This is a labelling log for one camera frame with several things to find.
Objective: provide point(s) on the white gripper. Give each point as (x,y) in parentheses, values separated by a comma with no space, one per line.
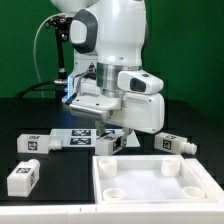
(131,110)

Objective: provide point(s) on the white square tabletop tray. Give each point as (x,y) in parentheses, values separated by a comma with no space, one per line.
(147,179)

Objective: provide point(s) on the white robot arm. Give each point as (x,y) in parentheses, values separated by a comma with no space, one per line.
(115,31)

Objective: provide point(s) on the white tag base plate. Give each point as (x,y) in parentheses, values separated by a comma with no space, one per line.
(87,137)

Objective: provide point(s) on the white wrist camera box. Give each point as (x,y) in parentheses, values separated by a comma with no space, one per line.
(139,82)

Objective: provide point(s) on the black camera stand pole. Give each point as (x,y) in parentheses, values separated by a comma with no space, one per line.
(62,74)

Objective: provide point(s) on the black camera on stand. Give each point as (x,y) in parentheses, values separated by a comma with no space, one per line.
(58,20)

